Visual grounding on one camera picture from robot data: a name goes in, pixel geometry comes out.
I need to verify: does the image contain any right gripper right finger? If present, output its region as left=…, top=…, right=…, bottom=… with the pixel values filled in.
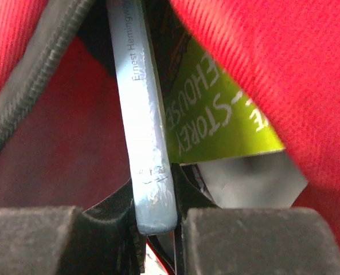
left=176, top=208, right=340, bottom=274

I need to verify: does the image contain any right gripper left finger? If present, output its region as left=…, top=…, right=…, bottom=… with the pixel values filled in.
left=0, top=205, right=136, bottom=275

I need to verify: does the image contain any light blue book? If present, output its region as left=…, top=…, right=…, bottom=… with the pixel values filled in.
left=107, top=1, right=178, bottom=235

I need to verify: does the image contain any green Treehouse book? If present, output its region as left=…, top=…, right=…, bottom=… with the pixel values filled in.
left=163, top=40, right=284, bottom=164

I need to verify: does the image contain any red backpack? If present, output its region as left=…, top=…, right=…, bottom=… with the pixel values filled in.
left=0, top=1, right=340, bottom=274

